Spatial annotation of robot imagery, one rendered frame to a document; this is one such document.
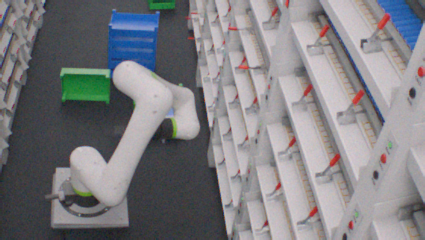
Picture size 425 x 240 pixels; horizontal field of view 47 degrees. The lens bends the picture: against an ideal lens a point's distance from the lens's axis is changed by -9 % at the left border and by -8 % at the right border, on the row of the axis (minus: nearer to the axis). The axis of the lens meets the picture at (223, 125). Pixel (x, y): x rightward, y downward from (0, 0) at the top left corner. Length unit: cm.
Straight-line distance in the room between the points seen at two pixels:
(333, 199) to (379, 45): 41
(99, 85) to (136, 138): 133
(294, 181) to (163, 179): 132
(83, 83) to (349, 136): 230
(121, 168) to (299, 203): 75
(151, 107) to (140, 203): 88
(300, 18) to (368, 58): 49
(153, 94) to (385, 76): 105
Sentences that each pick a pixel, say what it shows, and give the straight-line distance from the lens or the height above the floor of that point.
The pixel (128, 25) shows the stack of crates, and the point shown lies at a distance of 332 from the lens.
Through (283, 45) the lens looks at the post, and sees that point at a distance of 155.
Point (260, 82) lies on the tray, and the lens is 188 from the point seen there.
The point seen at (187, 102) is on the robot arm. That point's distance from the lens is 231.
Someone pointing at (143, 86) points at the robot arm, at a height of 88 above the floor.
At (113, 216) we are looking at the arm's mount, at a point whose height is 30.
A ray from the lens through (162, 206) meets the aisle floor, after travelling 264.
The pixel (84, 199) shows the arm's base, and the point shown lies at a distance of 221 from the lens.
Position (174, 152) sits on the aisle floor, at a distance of 291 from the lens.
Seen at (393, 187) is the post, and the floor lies 142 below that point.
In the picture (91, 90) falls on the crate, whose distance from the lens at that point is 324.
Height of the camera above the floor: 204
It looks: 41 degrees down
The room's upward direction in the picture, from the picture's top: 10 degrees clockwise
